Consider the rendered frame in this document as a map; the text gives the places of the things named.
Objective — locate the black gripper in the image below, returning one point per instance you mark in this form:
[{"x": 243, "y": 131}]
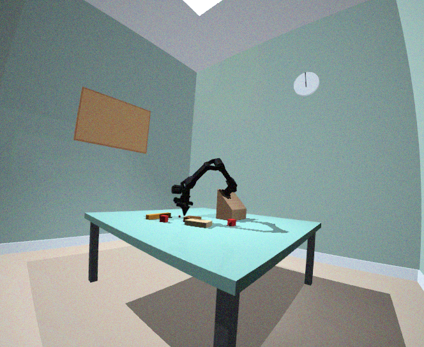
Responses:
[{"x": 184, "y": 204}]

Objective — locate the orange long bar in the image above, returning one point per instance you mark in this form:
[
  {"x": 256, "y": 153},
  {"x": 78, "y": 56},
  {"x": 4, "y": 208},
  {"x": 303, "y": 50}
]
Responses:
[{"x": 155, "y": 216}]

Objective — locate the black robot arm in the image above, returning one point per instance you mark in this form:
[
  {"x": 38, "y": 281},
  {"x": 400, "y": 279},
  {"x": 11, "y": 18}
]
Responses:
[{"x": 191, "y": 180}]

